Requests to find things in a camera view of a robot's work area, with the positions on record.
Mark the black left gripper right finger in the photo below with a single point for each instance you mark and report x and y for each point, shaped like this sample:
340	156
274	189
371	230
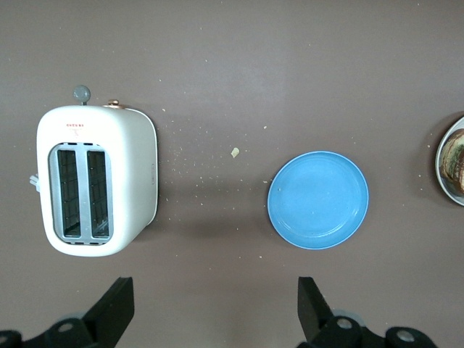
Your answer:
311	311

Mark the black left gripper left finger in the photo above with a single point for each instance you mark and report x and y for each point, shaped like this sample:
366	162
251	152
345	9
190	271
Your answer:
112	308

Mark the blue plate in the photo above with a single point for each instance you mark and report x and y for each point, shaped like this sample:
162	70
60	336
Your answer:
319	199

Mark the beige plate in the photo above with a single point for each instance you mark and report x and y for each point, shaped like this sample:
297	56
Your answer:
440	163

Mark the cream two-slot toaster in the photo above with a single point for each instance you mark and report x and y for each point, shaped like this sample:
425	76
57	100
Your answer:
123	174

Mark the small bread crumb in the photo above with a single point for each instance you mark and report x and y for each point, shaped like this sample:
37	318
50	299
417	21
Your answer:
235	152

